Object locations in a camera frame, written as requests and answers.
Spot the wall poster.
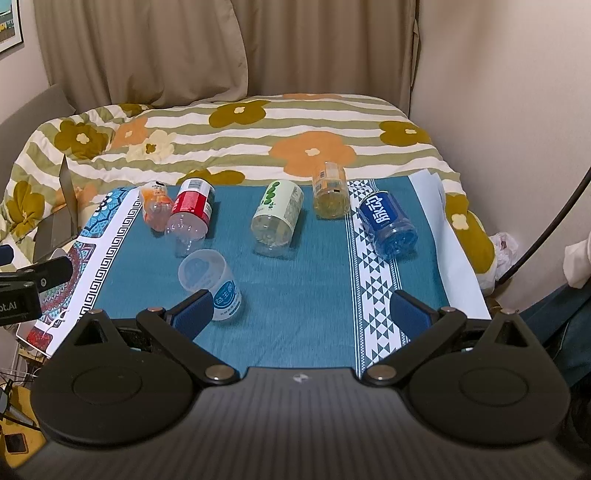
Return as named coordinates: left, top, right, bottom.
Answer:
left=0, top=0, right=24, bottom=57

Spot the white plastic bag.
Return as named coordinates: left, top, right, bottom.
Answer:
left=478, top=232, right=519, bottom=294

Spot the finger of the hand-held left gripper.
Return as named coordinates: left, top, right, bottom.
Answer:
left=0, top=256, right=74, bottom=291

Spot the clear cup orange label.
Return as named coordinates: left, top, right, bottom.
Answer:
left=139, top=181, right=175, bottom=232

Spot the grey laptop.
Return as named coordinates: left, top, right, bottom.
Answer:
left=33, top=154, right=82, bottom=265

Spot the beige curtain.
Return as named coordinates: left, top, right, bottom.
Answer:
left=34, top=0, right=422, bottom=117

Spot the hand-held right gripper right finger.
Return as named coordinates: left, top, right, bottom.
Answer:
left=361, top=289, right=533, bottom=387

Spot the floral striped blanket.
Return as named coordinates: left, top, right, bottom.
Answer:
left=0, top=93, right=498, bottom=296

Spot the teal patterned cloth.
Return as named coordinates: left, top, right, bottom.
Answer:
left=18, top=171, right=493, bottom=376

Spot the clear cup green white label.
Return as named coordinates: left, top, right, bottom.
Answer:
left=250, top=179, right=305, bottom=258

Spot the black cable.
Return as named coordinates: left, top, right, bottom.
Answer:
left=496, top=165, right=591, bottom=284

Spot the grey sofa back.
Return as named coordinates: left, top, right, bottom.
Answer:
left=0, top=83, right=77, bottom=136

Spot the white cloth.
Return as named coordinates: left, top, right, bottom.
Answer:
left=564, top=239, right=591, bottom=289

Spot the clear plastic cup blue label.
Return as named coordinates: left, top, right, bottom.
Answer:
left=178, top=249, right=243, bottom=322

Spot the person's dark blue clothing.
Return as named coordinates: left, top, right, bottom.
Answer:
left=519, top=283, right=591, bottom=389

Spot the clear cup yellow label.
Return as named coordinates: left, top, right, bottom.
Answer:
left=312, top=161, right=352, bottom=219

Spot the white wire rack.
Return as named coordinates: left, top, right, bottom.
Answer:
left=0, top=320, right=49, bottom=393

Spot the clear cup red label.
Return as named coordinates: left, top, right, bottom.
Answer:
left=165, top=178, right=217, bottom=258

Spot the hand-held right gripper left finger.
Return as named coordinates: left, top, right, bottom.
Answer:
left=73, top=289, right=240, bottom=385

